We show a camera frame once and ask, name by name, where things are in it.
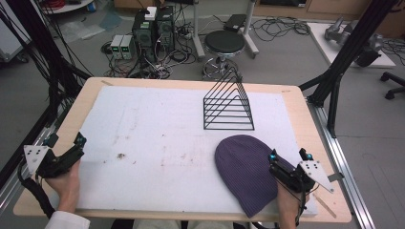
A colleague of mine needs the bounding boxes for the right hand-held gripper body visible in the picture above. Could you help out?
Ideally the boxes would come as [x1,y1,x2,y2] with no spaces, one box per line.
[268,159,336,195]

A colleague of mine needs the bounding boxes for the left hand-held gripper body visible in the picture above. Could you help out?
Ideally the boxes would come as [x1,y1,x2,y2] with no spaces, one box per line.
[23,144,86,179]

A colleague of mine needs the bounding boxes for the purple knitted beanie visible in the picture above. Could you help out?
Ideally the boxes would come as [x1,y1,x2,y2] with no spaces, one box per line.
[214,134,298,219]

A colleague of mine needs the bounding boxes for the person's left hand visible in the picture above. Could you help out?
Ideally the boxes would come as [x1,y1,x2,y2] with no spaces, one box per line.
[44,159,82,214]

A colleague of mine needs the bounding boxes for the person's right hand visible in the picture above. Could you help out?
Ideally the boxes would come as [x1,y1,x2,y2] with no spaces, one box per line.
[276,181,310,229]

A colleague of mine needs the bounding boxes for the white sleeve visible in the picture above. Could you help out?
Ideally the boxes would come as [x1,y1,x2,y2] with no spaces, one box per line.
[44,210,92,229]

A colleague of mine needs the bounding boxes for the white foam mat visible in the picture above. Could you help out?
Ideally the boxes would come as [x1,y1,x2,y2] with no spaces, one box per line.
[75,85,319,218]

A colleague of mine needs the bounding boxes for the grey bench power supply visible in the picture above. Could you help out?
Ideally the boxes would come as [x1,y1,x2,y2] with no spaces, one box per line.
[109,34,124,60]
[120,34,137,60]

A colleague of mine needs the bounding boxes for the black office chair base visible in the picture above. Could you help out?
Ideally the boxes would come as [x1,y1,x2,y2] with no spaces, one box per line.
[379,71,405,101]

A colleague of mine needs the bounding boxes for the white floor platform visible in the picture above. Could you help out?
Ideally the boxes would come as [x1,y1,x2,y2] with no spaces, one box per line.
[306,21,397,70]

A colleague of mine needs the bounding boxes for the black computer tower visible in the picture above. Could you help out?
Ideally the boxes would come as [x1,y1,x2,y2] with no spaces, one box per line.
[155,5,177,54]
[131,10,158,64]

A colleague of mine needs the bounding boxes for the black round stool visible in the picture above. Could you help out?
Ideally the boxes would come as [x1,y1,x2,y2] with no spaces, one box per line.
[201,30,246,81]

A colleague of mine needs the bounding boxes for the white table legs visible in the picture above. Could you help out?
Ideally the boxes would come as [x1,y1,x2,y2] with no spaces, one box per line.
[190,0,261,62]

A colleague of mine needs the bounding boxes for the flat black box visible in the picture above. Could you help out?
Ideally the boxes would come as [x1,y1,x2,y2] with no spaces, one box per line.
[223,13,248,33]

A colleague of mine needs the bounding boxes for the small white box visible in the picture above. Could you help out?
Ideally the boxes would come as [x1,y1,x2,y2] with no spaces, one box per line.
[144,6,159,22]

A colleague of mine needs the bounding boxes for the thin black cable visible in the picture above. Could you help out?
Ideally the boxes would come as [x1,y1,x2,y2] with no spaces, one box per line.
[275,177,320,227]

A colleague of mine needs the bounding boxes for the black sleeved cable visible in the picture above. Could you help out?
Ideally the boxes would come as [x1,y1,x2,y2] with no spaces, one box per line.
[16,160,57,220]

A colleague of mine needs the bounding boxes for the aluminium rail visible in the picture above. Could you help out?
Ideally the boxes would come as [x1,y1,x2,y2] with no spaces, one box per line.
[306,96,377,229]
[0,103,70,218]

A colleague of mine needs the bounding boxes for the black wire file rack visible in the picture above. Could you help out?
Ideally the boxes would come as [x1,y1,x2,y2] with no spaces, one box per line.
[202,66,256,132]

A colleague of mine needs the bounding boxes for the black metal frame stand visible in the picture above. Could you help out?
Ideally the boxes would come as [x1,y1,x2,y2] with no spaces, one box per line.
[298,0,400,139]
[0,0,94,189]

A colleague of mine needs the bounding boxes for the tangle of cables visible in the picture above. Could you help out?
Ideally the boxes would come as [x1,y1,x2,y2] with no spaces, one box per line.
[100,18,204,80]

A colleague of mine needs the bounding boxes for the loose black floor cables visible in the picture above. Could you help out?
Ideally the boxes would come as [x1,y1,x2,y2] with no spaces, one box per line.
[250,14,311,43]

